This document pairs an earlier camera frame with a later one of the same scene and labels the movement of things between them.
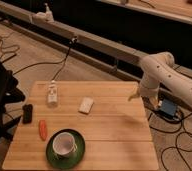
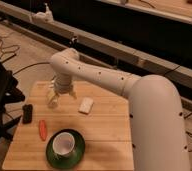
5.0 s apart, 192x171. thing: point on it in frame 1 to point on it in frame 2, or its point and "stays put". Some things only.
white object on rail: (47, 15) stays put
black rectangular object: (27, 112) stays put
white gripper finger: (137, 95) to (73, 94)
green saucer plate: (66, 162) stays put
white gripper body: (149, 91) to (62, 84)
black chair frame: (4, 90) stays put
